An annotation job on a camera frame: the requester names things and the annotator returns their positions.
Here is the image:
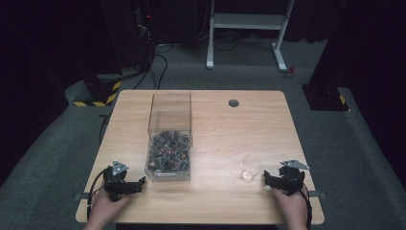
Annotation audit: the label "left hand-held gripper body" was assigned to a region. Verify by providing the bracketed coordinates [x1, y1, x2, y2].
[101, 159, 135, 203]

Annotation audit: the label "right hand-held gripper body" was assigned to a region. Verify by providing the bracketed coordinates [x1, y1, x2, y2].
[278, 159, 310, 196]

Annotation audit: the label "clear plastic cup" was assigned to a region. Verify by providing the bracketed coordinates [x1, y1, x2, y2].
[239, 154, 264, 184]

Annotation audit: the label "clear plastic box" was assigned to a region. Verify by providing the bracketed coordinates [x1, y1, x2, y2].
[145, 91, 193, 183]

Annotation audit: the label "person's left hand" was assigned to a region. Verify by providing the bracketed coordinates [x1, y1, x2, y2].
[83, 187, 132, 230]

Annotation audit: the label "person's right hand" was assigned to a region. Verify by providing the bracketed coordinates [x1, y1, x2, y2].
[271, 186, 309, 230]

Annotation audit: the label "pile of dark small packets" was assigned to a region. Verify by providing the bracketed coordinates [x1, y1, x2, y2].
[147, 129, 192, 173]

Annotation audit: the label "black stand base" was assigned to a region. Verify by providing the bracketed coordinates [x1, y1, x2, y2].
[301, 83, 350, 112]

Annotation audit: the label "black stand with striped base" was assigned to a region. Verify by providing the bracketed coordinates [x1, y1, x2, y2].
[73, 71, 124, 108]

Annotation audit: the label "small red object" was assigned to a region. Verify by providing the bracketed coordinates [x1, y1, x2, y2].
[284, 65, 297, 80]

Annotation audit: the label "white metal stand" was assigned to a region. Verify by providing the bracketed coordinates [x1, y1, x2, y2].
[206, 0, 296, 73]

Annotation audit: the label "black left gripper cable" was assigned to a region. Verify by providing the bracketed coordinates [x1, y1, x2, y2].
[86, 168, 112, 222]

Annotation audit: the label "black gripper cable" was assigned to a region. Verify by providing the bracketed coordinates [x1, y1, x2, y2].
[300, 182, 313, 230]
[86, 168, 112, 222]

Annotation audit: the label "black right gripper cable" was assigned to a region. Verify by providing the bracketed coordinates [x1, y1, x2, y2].
[300, 182, 313, 230]

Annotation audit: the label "black floor cables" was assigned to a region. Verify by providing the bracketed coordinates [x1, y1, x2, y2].
[132, 37, 175, 91]

